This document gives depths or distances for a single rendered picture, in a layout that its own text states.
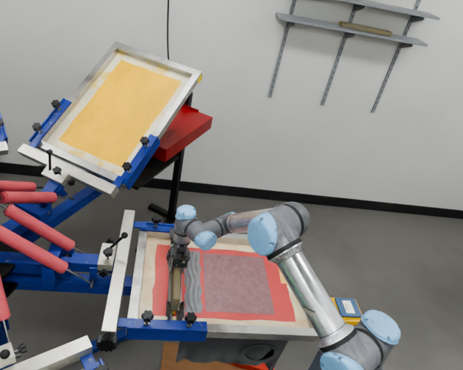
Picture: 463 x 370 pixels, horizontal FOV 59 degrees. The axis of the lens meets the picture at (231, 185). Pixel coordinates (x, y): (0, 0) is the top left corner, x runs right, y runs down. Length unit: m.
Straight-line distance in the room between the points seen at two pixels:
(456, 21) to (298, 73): 1.31
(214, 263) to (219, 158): 1.99
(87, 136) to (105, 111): 0.18
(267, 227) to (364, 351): 0.42
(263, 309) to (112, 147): 1.12
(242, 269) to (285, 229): 0.80
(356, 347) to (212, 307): 0.74
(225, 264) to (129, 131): 0.86
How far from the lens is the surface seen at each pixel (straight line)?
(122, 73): 2.52
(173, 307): 1.70
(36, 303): 3.05
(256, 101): 3.60
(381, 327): 1.33
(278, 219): 1.21
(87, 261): 1.81
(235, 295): 1.86
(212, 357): 1.99
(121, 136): 2.25
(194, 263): 1.95
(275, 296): 1.91
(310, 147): 3.93
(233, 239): 2.07
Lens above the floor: 2.34
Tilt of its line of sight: 34 degrees down
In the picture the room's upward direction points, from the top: 13 degrees clockwise
